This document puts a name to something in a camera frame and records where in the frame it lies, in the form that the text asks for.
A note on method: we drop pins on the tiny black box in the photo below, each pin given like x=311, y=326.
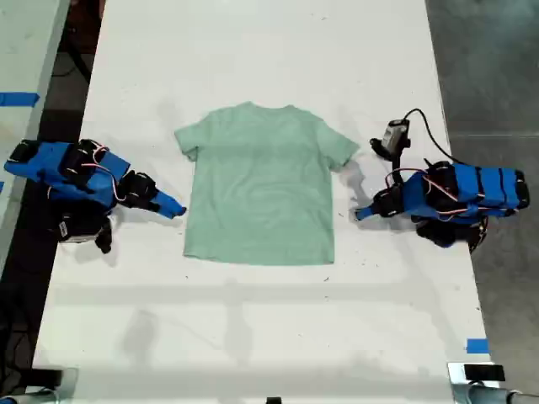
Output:
x=273, y=400

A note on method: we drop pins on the short blue tape strip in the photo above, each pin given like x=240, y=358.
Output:
x=478, y=346

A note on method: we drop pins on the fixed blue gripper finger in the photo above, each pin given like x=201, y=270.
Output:
x=367, y=209
x=170, y=202

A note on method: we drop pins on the black camera box white label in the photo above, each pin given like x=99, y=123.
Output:
x=73, y=227

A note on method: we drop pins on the white side table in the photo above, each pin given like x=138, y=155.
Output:
x=23, y=50

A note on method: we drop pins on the grey and black camera box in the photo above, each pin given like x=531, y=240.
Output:
x=391, y=134

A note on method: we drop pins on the silver metal bracket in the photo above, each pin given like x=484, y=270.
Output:
x=457, y=385
x=69, y=385

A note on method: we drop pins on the long blue tape strip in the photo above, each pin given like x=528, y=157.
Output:
x=19, y=99

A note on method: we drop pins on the short black camera stalk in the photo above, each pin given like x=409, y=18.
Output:
x=104, y=240
x=397, y=162

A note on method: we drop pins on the blue and black arm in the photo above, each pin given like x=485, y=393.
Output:
x=476, y=189
x=54, y=168

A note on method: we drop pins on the small black box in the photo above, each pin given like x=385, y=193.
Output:
x=46, y=377
x=484, y=373

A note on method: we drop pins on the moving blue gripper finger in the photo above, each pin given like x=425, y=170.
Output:
x=170, y=211
x=368, y=215

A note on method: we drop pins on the pale green T-shirt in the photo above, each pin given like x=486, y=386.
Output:
x=261, y=189

